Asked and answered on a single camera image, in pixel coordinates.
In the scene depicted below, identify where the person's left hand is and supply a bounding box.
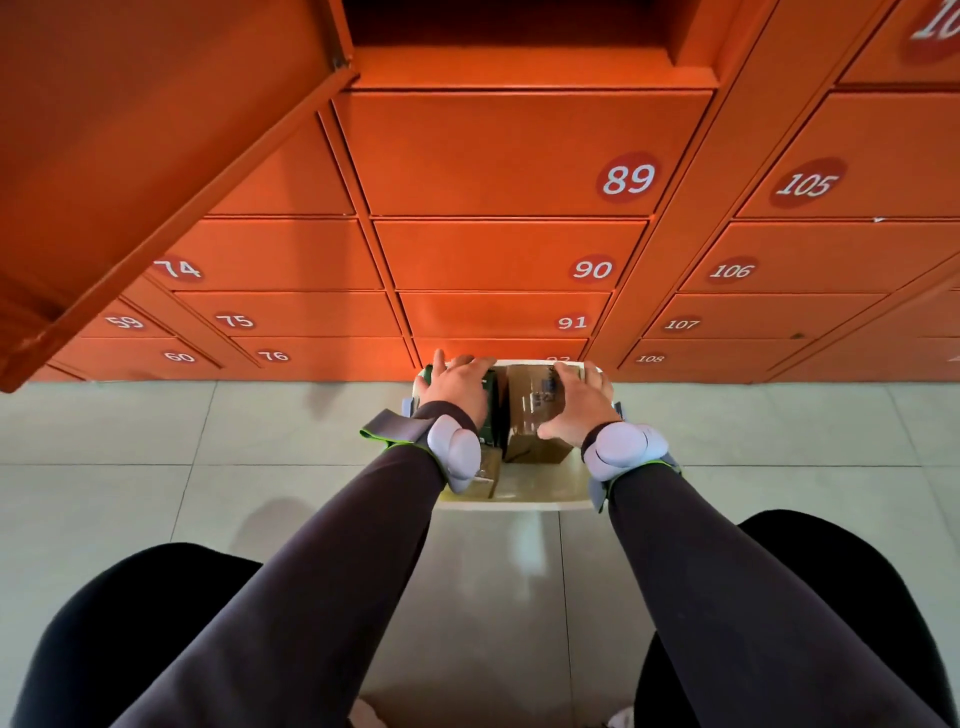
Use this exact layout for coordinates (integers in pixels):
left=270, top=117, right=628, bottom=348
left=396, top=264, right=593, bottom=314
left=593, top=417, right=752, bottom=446
left=415, top=348, right=498, bottom=431

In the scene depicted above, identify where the person's left leg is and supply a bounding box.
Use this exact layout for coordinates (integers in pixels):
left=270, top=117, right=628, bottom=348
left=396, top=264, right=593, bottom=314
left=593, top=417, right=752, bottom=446
left=10, top=543, right=265, bottom=728

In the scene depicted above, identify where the person's right leg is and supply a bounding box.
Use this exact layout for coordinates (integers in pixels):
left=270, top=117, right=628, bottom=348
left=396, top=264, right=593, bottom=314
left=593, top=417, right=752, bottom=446
left=633, top=509, right=960, bottom=728

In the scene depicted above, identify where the white right wrist tracker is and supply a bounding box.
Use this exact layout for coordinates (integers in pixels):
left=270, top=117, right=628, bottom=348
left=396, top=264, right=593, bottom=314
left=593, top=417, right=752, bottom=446
left=582, top=421, right=684, bottom=516

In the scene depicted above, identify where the orange open locker door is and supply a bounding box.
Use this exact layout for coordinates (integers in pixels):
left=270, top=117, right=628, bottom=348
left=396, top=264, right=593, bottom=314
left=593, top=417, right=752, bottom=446
left=0, top=0, right=360, bottom=394

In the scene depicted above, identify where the white plastic bin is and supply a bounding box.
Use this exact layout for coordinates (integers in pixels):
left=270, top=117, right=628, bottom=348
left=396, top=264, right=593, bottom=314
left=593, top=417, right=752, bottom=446
left=409, top=359, right=606, bottom=513

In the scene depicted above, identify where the white left wrist tracker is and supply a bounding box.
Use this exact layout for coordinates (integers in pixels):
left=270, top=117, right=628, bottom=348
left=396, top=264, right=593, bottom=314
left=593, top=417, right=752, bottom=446
left=359, top=408, right=483, bottom=495

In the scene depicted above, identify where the white wrist tracker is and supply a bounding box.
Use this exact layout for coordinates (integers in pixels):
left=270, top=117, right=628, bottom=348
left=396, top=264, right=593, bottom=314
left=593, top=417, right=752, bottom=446
left=582, top=421, right=684, bottom=516
left=359, top=408, right=483, bottom=495

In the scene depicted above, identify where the person's left forearm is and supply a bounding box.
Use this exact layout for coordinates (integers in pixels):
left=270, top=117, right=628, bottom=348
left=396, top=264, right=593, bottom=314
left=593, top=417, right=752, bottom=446
left=111, top=441, right=451, bottom=728

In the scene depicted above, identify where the brown cardboard box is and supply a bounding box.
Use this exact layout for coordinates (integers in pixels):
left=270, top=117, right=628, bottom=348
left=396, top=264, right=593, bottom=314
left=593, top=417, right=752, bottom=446
left=503, top=364, right=576, bottom=465

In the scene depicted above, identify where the green box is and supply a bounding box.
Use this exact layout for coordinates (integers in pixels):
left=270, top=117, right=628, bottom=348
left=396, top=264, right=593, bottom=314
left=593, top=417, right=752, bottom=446
left=418, top=364, right=503, bottom=453

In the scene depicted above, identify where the person's leg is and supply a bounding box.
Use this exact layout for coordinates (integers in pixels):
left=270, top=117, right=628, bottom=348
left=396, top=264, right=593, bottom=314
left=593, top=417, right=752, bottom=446
left=10, top=543, right=265, bottom=728
left=633, top=509, right=960, bottom=728

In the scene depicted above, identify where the person's right forearm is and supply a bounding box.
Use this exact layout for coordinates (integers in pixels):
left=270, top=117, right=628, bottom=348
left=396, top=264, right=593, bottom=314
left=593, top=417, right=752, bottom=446
left=607, top=463, right=951, bottom=728

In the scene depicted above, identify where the orange parcel locker cabinet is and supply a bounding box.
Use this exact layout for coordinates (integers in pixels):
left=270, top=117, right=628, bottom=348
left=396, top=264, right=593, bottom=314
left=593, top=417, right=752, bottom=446
left=30, top=0, right=960, bottom=385

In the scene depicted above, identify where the person's right hand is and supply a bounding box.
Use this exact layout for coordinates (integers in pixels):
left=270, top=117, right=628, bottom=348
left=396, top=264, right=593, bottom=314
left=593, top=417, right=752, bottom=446
left=536, top=361, right=624, bottom=450

